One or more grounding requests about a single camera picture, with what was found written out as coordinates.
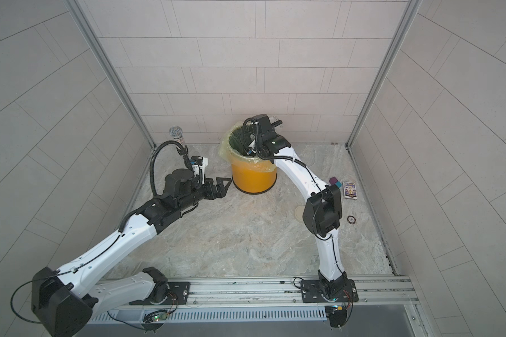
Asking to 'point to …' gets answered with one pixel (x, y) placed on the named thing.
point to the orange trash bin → (254, 180)
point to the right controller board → (337, 315)
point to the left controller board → (154, 321)
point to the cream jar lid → (299, 212)
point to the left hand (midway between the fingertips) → (226, 178)
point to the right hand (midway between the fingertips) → (271, 118)
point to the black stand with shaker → (176, 133)
